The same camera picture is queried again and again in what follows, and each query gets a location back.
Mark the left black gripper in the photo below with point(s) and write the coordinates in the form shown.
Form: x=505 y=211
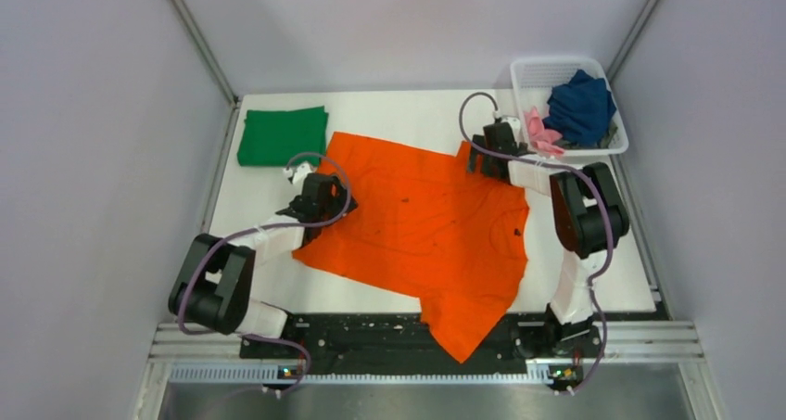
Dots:
x=339 y=202

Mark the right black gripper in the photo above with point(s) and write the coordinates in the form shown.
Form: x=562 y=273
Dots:
x=486 y=169

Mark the orange t-shirt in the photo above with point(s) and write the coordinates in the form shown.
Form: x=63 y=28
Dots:
x=425 y=227

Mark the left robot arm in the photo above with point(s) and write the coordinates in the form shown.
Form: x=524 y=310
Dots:
x=213 y=287

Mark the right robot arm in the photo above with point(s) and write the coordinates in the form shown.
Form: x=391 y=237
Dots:
x=589 y=220

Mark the pink t-shirt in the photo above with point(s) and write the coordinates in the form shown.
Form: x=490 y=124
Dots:
x=541 y=138

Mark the white plastic basket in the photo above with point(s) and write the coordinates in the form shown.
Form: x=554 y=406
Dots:
x=534 y=77

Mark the folded green t-shirt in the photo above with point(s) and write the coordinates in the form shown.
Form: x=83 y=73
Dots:
x=271 y=138

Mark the dark blue t-shirt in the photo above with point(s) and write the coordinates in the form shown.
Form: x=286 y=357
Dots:
x=581 y=110

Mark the dark grey t-shirt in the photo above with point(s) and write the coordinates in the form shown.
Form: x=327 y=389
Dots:
x=603 y=143

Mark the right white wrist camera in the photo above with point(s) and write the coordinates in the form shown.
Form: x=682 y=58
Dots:
x=513 y=123

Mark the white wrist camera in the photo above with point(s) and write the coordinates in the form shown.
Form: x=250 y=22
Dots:
x=513 y=123
x=295 y=175

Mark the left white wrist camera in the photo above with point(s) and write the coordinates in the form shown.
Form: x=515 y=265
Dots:
x=295 y=175

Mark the aluminium frame rail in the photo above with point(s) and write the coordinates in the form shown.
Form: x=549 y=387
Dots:
x=215 y=359

